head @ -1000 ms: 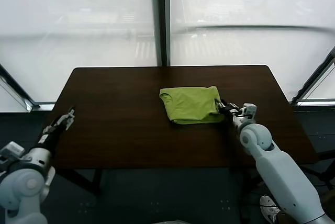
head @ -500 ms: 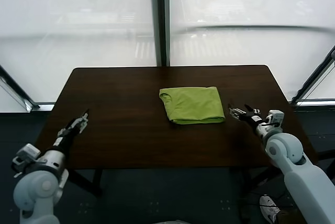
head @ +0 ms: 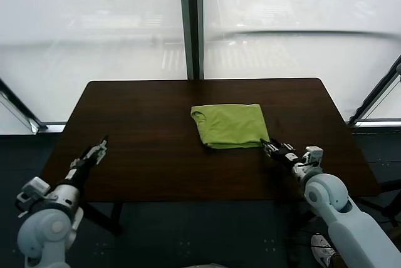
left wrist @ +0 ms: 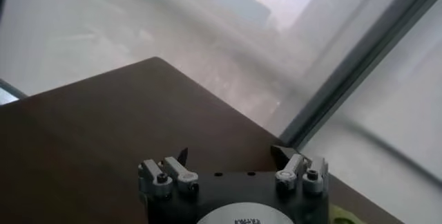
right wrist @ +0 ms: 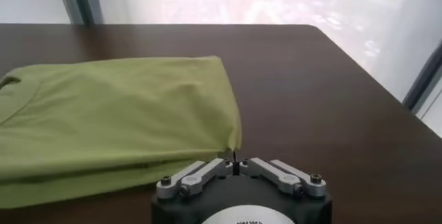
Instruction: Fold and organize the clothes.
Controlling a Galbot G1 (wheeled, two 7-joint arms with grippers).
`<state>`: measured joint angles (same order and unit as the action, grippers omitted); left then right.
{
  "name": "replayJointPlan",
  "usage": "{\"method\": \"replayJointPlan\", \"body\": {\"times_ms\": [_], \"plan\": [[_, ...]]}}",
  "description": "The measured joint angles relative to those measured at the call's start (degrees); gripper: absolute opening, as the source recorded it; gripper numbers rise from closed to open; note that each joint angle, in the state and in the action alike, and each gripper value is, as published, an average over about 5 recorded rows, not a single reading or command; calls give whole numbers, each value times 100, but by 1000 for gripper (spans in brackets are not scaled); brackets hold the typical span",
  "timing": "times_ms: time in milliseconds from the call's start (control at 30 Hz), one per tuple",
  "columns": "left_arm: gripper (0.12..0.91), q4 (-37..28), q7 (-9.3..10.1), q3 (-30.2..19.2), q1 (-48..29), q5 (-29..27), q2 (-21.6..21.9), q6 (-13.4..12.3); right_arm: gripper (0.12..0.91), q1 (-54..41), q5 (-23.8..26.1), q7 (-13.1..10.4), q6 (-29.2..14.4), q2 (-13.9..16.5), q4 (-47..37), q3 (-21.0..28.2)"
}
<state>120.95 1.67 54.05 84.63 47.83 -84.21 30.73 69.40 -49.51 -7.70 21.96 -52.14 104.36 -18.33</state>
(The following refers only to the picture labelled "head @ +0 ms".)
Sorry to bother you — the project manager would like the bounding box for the dark vertical window mullion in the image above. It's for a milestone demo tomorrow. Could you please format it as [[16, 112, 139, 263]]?
[[177, 0, 205, 81]]

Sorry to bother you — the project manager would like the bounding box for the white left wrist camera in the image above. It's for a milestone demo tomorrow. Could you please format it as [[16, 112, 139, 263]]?
[[16, 177, 51, 202]]

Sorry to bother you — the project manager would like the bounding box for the lime green t-shirt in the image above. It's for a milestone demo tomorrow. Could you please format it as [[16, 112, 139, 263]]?
[[190, 103, 271, 150]]

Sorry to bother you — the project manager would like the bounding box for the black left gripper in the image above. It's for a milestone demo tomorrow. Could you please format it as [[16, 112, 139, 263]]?
[[64, 135, 110, 188]]

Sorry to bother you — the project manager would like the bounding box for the white sneaker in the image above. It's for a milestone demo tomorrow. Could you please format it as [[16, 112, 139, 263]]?
[[310, 232, 337, 267]]

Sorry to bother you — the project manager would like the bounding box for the dark brown trouser leg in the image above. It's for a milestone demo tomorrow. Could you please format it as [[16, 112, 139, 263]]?
[[331, 250, 349, 268]]

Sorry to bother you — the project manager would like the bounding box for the slanted metal window frame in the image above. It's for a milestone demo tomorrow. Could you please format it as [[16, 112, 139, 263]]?
[[0, 76, 48, 136], [348, 58, 401, 128]]

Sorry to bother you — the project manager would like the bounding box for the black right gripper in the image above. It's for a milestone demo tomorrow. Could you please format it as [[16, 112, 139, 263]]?
[[260, 138, 299, 165]]

